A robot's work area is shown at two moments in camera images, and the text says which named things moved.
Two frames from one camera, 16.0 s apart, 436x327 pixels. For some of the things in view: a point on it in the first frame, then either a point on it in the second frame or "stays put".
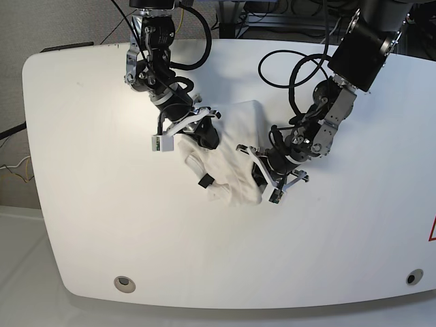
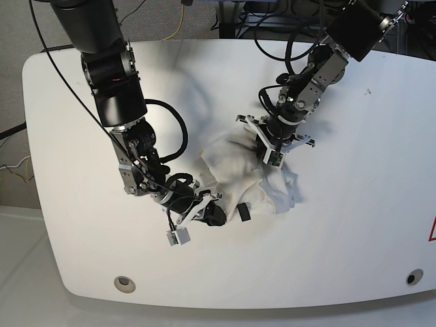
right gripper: [282, 160] to [281, 127]
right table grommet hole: [414, 276] stays put
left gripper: [174, 103] to [180, 198]
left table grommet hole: [124, 284] stays put
